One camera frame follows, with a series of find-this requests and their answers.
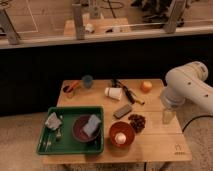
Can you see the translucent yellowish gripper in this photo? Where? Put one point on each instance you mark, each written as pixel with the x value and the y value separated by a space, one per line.
pixel 168 115

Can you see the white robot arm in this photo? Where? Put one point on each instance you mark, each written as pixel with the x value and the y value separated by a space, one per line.
pixel 186 82

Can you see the orange bowl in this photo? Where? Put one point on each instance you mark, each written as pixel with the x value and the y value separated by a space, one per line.
pixel 121 127

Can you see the purple bowl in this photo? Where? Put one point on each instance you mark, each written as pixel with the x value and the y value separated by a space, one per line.
pixel 77 129

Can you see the bunch of dark grapes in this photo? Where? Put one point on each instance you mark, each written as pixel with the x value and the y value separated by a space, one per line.
pixel 137 122

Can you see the orange fruit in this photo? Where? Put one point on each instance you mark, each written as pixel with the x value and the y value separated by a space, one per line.
pixel 146 86

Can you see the grey rectangular block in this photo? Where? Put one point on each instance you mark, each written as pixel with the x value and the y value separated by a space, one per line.
pixel 122 111

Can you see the white egg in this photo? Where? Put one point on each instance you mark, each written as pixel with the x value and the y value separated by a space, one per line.
pixel 120 138

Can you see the white paper cup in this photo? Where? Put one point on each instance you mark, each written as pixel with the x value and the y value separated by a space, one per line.
pixel 115 93

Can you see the blue sponge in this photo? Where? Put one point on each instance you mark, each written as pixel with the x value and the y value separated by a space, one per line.
pixel 91 126

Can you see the blue cup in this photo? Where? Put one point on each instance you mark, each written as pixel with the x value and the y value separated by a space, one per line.
pixel 87 81

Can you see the green plastic tray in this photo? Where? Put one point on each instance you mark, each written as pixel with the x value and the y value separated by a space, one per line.
pixel 68 144

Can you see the metal spoon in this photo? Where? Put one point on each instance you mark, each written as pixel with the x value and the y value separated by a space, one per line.
pixel 59 134

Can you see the wooden background table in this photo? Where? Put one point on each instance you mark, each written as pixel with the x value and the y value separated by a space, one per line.
pixel 100 25

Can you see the metal fork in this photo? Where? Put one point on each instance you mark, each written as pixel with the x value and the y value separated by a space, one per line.
pixel 47 142

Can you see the black handled tool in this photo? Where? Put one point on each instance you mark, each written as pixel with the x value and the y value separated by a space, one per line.
pixel 129 94

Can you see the right grey metal post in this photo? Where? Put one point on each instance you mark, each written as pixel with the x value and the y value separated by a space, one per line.
pixel 175 12

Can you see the grey metal post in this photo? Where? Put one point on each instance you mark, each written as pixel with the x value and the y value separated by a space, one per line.
pixel 175 12
pixel 8 28
pixel 78 22

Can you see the middle grey metal post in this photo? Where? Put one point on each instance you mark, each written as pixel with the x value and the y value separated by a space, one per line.
pixel 78 22

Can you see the left grey metal post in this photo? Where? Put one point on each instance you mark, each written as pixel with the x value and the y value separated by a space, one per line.
pixel 8 28

